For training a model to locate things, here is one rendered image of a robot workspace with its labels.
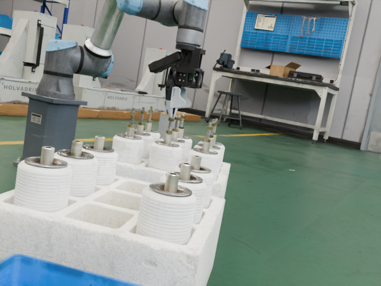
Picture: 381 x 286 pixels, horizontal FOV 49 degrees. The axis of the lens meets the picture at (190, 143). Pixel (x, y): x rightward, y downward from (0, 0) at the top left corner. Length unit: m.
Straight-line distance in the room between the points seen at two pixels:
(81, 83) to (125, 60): 3.89
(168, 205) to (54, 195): 0.21
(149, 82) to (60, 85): 3.28
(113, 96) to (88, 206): 3.42
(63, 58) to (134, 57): 6.00
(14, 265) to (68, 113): 1.07
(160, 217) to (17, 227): 0.24
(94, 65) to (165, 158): 0.68
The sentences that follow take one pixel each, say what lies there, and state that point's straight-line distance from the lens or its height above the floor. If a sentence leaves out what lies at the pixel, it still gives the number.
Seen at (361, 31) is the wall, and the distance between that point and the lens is 6.26.
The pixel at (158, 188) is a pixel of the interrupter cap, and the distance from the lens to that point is 0.73.
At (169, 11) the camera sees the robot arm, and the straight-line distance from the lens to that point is 1.30.
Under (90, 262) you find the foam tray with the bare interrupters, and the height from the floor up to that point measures 0.13.
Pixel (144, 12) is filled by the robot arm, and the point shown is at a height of 0.62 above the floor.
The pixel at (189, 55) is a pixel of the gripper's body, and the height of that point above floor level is 0.52.
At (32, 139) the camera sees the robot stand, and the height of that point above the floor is 0.12.
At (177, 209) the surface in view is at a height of 0.23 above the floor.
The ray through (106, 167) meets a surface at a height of 0.22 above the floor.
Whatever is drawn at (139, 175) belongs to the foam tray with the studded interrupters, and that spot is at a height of 0.16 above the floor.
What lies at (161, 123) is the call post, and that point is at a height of 0.27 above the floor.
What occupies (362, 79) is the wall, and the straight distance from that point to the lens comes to 6.16.
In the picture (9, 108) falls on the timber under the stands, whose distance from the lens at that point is 3.36.
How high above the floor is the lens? 0.43
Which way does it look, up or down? 7 degrees down
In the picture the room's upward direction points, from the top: 10 degrees clockwise
